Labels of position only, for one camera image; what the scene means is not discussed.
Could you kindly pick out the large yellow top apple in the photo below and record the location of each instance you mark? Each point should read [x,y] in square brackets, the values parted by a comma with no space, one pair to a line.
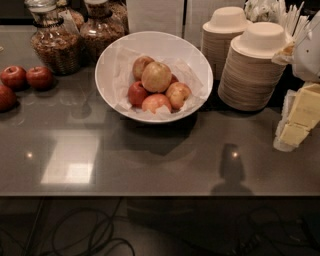
[156,77]

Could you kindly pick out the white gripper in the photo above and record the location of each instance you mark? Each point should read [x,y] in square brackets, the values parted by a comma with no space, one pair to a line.
[308,58]

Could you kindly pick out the glass granola jar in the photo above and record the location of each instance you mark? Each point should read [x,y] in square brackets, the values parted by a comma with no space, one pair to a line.
[57,47]
[101,29]

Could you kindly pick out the front pink-yellow apple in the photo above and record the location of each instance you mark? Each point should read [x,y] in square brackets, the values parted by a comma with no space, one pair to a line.
[155,101]

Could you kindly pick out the left white napkin dispenser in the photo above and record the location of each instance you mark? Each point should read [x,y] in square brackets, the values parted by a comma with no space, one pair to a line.
[156,15]

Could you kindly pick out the left glass granola jar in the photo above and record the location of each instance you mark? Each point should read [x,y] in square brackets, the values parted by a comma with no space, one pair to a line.
[57,47]

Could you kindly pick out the bundle of wrapped cutlery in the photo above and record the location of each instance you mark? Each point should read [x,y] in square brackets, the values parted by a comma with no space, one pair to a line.
[283,15]

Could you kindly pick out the right yellow-red apple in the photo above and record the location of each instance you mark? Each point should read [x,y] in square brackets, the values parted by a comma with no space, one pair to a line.
[178,93]

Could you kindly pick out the red apple on table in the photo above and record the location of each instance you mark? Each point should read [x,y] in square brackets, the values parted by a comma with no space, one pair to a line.
[14,77]

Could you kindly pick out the white ceramic bowl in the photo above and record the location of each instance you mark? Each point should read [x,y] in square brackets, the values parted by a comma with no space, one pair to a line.
[149,43]

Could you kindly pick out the back left glass jar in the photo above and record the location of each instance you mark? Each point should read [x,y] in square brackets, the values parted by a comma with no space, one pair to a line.
[73,19]

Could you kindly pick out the white paper liner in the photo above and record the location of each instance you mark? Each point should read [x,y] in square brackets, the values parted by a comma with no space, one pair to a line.
[123,77]

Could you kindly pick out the back right glass jar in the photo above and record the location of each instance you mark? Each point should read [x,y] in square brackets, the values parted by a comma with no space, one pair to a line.
[119,9]

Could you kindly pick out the stack paper bowls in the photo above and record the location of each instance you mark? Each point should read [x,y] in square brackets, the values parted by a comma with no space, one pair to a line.
[249,76]
[225,24]

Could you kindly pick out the small hidden red apple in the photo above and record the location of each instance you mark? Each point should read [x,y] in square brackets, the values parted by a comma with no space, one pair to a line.
[174,79]

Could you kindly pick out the back yellow-red apple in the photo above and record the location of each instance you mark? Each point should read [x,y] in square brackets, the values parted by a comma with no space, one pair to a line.
[139,65]

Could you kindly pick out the yellow-red apple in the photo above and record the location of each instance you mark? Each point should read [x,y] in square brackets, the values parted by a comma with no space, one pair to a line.
[178,93]
[139,65]

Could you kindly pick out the middle glass granola jar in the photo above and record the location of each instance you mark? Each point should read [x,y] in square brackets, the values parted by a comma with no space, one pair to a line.
[101,29]

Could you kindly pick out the dark red left apple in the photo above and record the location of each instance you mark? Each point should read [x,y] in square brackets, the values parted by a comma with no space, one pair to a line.
[136,94]

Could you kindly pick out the front stack paper bowls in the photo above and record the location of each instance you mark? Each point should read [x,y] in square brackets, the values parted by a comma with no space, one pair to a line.
[249,76]

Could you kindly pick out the red apple at edge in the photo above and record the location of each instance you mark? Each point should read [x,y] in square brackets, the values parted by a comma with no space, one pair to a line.
[8,98]

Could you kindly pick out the back stack paper bowls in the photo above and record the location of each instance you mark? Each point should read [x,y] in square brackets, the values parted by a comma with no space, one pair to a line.
[225,24]

